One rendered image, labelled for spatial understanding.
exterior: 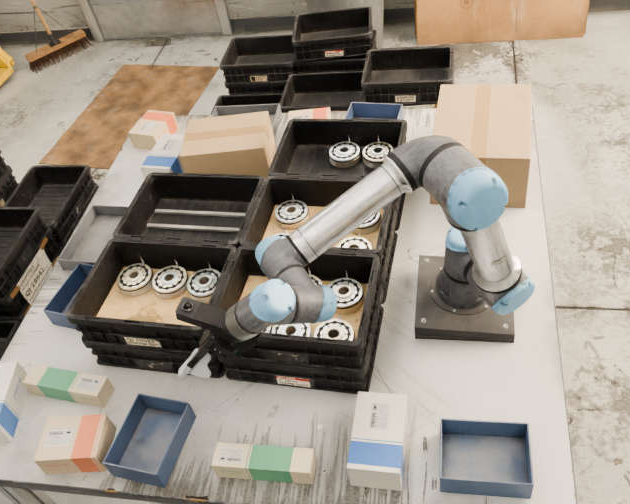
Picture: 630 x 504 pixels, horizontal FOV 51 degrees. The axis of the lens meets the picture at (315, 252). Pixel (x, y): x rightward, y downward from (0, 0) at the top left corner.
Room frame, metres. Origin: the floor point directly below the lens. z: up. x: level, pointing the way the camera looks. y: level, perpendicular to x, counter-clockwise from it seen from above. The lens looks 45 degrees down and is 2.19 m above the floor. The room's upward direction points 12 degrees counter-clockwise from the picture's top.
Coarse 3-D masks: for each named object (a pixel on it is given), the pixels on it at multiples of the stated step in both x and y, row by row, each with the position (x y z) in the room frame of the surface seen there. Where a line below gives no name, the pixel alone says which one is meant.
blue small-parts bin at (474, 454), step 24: (456, 432) 0.77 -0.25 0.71; (480, 432) 0.75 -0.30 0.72; (504, 432) 0.74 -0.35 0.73; (528, 432) 0.70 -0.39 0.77; (456, 456) 0.71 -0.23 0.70; (480, 456) 0.70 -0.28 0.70; (504, 456) 0.69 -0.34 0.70; (528, 456) 0.66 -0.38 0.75; (456, 480) 0.63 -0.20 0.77; (480, 480) 0.62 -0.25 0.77; (504, 480) 0.63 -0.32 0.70; (528, 480) 0.62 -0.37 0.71
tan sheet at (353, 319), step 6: (252, 276) 1.30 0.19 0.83; (258, 276) 1.30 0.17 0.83; (246, 282) 1.28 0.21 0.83; (252, 282) 1.28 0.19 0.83; (258, 282) 1.27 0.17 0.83; (264, 282) 1.27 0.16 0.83; (324, 282) 1.22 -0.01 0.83; (330, 282) 1.22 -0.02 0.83; (246, 288) 1.26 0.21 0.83; (252, 288) 1.26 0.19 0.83; (366, 288) 1.17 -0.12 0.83; (246, 294) 1.24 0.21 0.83; (354, 312) 1.10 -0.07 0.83; (360, 312) 1.09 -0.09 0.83; (336, 318) 1.09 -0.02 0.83; (342, 318) 1.09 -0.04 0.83; (348, 318) 1.08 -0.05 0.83; (354, 318) 1.08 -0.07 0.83; (360, 318) 1.08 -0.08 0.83; (312, 324) 1.09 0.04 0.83; (318, 324) 1.08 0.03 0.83; (354, 324) 1.06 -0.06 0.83; (312, 330) 1.07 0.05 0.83; (354, 330) 1.04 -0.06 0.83
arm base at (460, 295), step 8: (440, 272) 1.20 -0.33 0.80; (440, 280) 1.17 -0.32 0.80; (448, 280) 1.15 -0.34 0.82; (456, 280) 1.13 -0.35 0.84; (440, 288) 1.16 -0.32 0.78; (448, 288) 1.14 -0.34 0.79; (456, 288) 1.12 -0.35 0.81; (464, 288) 1.11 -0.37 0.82; (472, 288) 1.11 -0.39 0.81; (440, 296) 1.15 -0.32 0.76; (448, 296) 1.13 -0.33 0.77; (456, 296) 1.12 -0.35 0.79; (464, 296) 1.11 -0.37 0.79; (472, 296) 1.10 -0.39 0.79; (480, 296) 1.12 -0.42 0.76; (456, 304) 1.11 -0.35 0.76; (464, 304) 1.10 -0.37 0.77; (472, 304) 1.10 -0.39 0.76; (480, 304) 1.10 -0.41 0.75
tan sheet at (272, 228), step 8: (312, 208) 1.54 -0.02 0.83; (320, 208) 1.53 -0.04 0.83; (272, 216) 1.54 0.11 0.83; (312, 216) 1.50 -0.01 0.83; (272, 224) 1.50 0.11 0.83; (272, 232) 1.47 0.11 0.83; (280, 232) 1.46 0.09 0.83; (288, 232) 1.45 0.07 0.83; (352, 232) 1.40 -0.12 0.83; (376, 232) 1.38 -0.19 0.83; (368, 240) 1.35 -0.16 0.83; (376, 240) 1.34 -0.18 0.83
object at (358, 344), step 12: (240, 252) 1.31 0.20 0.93; (324, 252) 1.24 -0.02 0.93; (336, 252) 1.23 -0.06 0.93; (348, 252) 1.22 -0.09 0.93; (372, 264) 1.16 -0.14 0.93; (228, 276) 1.22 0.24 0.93; (372, 276) 1.13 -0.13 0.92; (372, 288) 1.08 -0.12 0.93; (216, 300) 1.15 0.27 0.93; (372, 300) 1.06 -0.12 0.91; (360, 324) 0.98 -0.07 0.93; (264, 336) 1.00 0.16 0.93; (276, 336) 0.99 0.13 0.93; (288, 336) 0.99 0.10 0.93; (300, 336) 0.98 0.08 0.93; (360, 336) 0.94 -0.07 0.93; (324, 348) 0.95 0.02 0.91; (336, 348) 0.94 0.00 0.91; (348, 348) 0.93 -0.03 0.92; (360, 348) 0.92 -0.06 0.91
